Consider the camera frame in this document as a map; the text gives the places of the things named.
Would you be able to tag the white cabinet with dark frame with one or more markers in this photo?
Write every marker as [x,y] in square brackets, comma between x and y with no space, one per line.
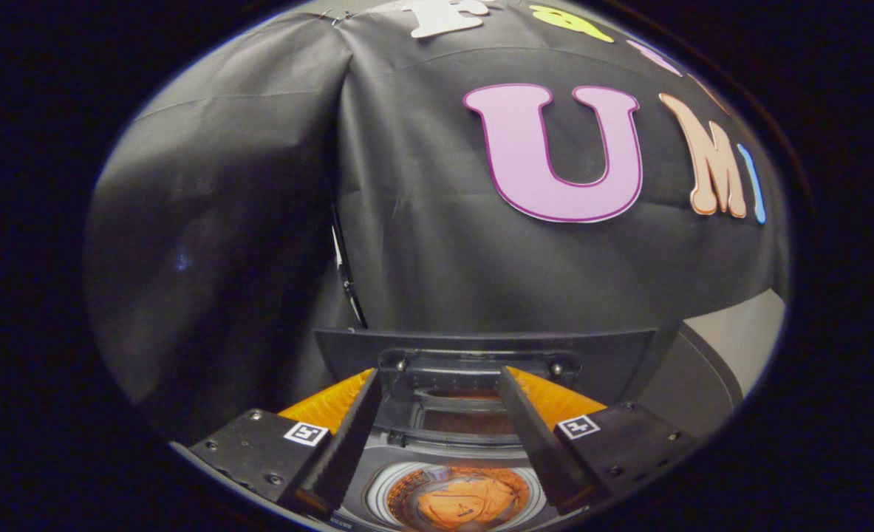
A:
[702,369]

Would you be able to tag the black backdrop cloth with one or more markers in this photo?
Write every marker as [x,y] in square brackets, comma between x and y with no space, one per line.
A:
[422,258]

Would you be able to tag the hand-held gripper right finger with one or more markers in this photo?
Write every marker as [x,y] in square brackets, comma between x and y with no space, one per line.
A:
[536,443]

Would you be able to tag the orange polo shirt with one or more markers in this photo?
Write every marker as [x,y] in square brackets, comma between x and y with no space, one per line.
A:
[466,499]

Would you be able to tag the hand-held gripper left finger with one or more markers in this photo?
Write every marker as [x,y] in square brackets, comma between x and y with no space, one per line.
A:
[348,443]

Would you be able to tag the black backdrop stand pole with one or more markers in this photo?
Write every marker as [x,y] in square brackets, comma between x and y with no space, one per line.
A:
[344,273]

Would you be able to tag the grey washing machine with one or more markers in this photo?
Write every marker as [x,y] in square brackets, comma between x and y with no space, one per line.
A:
[444,451]

